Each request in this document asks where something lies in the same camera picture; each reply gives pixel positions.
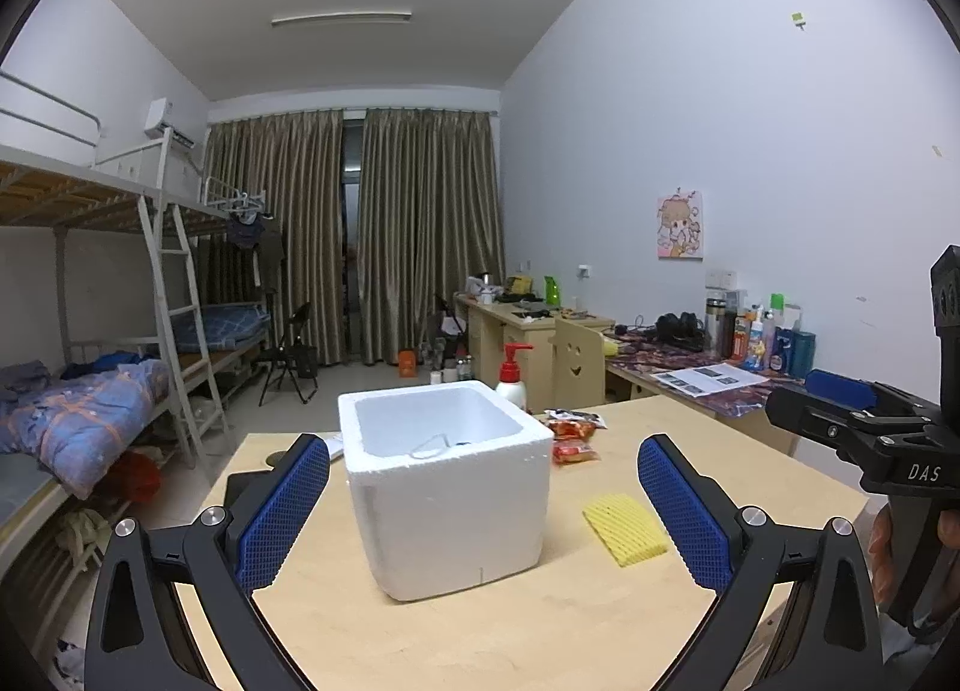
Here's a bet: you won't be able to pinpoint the yellow foam fruit net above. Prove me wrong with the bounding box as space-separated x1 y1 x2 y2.
583 494 669 567

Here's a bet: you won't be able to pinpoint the light blue face mask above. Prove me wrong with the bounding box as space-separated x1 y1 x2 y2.
409 434 469 460

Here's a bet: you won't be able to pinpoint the person's right hand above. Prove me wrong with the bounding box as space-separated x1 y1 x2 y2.
865 506 960 621

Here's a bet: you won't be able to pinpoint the teal box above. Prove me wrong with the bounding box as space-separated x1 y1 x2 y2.
778 329 817 379

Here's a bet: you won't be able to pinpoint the printed paper sheet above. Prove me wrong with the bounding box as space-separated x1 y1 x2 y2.
652 363 768 398

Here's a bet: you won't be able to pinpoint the steel thermos flask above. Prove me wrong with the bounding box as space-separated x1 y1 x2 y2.
704 295 727 359

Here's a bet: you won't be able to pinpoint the black headphones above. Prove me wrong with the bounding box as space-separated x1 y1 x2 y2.
654 313 706 353

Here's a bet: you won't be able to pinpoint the blue plaid quilt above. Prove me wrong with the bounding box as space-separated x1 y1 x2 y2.
2 359 169 499

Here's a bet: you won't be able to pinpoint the wooden smiley chair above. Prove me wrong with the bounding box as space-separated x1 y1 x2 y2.
553 319 605 410

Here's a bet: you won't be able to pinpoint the red snack packet front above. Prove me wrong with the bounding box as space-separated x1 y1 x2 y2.
551 439 599 467

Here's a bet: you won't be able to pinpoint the red snack packet pile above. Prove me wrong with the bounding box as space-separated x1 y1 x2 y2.
542 408 607 441

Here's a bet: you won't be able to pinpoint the metal bunk bed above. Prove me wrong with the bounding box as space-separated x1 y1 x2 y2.
0 68 275 587

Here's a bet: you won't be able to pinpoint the green plastic item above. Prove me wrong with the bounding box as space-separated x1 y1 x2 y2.
544 275 562 308

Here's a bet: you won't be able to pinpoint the black folding chair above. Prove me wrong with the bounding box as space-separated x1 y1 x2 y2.
259 303 319 405

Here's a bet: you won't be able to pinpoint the white lotion pump bottle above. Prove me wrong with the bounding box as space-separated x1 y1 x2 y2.
494 342 532 411

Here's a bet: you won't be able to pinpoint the white styrofoam box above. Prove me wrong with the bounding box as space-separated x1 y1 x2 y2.
338 381 553 602

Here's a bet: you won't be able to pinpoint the wooden desk with drawers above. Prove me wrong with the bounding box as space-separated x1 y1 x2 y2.
455 291 617 412

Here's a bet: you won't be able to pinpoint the brown window curtains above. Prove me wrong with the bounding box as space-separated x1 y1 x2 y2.
200 108 506 366

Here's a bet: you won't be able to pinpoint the white air conditioner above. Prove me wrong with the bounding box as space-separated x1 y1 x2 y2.
143 98 197 150

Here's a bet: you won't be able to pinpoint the ceiling tube light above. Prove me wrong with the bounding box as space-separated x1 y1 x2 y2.
270 8 413 28

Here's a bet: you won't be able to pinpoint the anime girl wall poster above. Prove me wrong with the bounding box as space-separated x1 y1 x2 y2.
656 189 703 260

